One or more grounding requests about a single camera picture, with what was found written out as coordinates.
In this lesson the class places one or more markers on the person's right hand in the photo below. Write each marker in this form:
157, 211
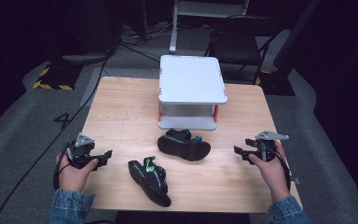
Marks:
272, 172

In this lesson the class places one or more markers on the black yellow striped base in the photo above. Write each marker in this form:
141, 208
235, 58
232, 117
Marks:
53, 77

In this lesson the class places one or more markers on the white two-tier shoe rack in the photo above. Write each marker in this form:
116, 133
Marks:
190, 90

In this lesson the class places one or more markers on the dark stand base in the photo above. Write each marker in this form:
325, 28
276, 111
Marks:
276, 84

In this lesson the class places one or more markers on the white metal stand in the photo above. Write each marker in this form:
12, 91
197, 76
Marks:
195, 18

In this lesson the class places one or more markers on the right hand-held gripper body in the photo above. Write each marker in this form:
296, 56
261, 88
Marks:
265, 146

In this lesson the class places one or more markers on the person's right denim sleeve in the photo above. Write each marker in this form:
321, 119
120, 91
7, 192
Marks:
287, 211

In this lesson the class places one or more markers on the person's denim sleeve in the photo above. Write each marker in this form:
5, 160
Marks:
70, 207
287, 211

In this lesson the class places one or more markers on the person's left hand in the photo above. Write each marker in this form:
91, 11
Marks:
74, 173

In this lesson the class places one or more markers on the black folding chair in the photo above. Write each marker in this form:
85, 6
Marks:
239, 43

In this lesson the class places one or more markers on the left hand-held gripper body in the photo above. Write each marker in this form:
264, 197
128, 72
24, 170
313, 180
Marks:
81, 148

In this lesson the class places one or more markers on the person's left denim sleeve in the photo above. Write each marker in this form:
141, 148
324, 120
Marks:
70, 207

